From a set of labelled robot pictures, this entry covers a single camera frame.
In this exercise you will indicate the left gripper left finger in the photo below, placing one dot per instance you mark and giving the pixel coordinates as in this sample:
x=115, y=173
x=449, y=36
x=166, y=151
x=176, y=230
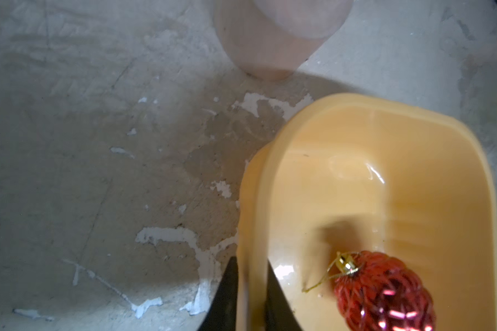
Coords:
x=222, y=313

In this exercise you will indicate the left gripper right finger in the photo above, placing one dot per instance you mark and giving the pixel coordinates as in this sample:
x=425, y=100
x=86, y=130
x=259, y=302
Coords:
x=278, y=313

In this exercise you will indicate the yellow plastic tray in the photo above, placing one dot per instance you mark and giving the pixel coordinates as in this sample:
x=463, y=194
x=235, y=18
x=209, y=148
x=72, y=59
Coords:
x=350, y=173

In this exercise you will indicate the red glitter ornament ball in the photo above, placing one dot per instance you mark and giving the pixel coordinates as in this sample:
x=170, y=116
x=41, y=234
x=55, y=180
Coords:
x=375, y=291

